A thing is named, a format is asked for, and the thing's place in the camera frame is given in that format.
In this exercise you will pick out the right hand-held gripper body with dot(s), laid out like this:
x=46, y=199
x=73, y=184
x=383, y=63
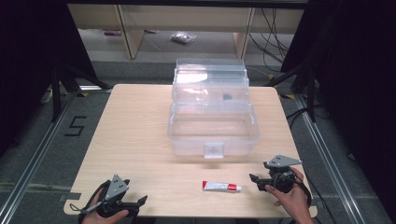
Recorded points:
x=281, y=174

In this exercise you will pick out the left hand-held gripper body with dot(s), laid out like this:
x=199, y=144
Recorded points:
x=115, y=187

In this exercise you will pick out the red and white tube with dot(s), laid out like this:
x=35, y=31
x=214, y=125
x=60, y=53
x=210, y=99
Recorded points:
x=218, y=186

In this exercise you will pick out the clear plastic storage box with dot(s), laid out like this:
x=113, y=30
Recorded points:
x=214, y=124

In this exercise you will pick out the person's left hand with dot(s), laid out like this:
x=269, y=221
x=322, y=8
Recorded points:
x=106, y=218

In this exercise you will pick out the person's right hand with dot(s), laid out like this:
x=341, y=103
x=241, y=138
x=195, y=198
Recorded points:
x=294, y=202

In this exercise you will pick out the black metal stand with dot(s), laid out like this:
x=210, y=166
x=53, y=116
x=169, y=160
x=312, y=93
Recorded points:
x=311, y=93
x=56, y=93

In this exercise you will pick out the black curtain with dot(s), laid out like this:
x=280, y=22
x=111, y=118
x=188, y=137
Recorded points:
x=31, y=62
x=358, y=93

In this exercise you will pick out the white power strip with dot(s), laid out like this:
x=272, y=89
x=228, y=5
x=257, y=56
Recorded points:
x=48, y=95

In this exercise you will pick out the pink flat item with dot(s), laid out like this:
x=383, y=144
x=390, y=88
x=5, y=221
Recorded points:
x=112, y=32

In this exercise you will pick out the clear plastic bag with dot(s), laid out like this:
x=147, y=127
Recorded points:
x=183, y=37

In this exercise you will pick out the metal floor rail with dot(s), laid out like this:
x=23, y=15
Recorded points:
x=37, y=155
x=330, y=161

